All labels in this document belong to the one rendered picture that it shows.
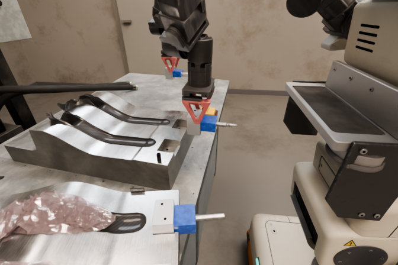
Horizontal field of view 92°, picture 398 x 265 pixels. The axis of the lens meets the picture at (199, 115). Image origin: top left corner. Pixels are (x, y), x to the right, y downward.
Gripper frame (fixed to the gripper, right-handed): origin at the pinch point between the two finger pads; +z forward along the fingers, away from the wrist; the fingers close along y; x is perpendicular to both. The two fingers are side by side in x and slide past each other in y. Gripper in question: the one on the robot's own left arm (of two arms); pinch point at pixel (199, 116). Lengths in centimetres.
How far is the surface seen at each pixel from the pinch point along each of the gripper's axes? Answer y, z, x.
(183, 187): 11.6, 15.0, -1.8
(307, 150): -117, 94, 85
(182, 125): -7.0, 8.4, -6.6
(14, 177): 16, 16, -48
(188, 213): 22.6, 8.1, 2.3
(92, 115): 0.4, 3.5, -32.6
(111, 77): -230, 79, -187
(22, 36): -35, -12, -90
